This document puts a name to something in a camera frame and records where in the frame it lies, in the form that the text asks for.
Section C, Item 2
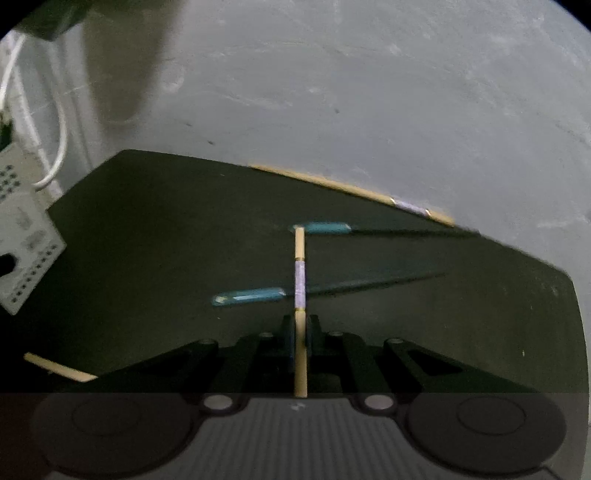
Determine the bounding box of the grey perforated plastic utensil basket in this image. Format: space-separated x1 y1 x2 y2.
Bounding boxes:
0 143 65 315

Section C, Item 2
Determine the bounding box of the black table mat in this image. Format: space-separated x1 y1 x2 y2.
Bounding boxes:
45 148 590 395

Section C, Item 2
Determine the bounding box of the plain bamboo chopstick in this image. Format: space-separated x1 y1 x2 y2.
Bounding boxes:
24 352 97 383

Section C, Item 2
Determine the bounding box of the white thin cable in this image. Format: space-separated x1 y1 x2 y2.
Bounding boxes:
0 34 69 191

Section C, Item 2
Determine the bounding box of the teal handled black chopstick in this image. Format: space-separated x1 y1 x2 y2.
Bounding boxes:
211 271 445 307
290 222 480 238

